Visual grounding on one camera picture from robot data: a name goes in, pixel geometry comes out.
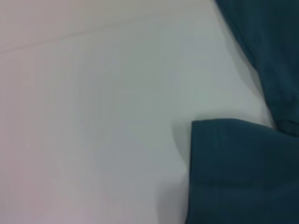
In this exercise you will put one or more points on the blue shirt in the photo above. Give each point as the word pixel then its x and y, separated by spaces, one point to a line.
pixel 245 168

